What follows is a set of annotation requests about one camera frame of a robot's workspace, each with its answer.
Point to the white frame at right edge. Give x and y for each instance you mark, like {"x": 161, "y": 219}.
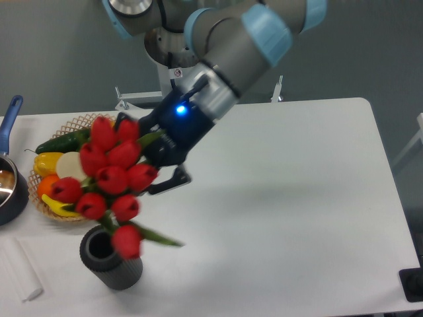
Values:
{"x": 411, "y": 149}

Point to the dark pot with blue handle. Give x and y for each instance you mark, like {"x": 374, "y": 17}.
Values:
{"x": 14, "y": 189}

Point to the orange fruit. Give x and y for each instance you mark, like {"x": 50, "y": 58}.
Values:
{"x": 45, "y": 186}

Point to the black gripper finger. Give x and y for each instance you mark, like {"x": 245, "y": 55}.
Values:
{"x": 179, "y": 178}
{"x": 124, "y": 119}

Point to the white rolled cloth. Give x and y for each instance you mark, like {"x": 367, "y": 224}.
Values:
{"x": 20, "y": 270}

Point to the dark grey ribbed vase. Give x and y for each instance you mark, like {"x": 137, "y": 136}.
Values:
{"x": 98, "y": 256}

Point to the white metal base frame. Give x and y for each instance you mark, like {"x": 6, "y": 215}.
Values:
{"x": 148, "y": 100}

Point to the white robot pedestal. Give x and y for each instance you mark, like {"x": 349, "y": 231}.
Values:
{"x": 171, "y": 55}

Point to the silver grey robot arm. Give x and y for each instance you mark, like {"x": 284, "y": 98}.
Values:
{"x": 226, "y": 49}

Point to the yellow banana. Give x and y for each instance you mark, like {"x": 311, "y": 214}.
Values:
{"x": 59, "y": 208}

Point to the beige round onion slice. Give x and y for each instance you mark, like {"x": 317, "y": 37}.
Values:
{"x": 69, "y": 165}

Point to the red tulip bouquet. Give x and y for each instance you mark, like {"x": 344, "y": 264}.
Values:
{"x": 116, "y": 175}

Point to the black device at table edge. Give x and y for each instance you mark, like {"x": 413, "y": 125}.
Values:
{"x": 411, "y": 280}

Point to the green cucumber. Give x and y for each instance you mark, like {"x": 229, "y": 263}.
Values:
{"x": 69, "y": 142}

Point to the woven wicker basket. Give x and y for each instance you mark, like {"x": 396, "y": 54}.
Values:
{"x": 80, "y": 122}

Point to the yellow bell pepper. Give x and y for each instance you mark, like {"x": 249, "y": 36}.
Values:
{"x": 45, "y": 163}

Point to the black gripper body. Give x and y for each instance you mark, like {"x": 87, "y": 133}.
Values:
{"x": 182, "y": 122}

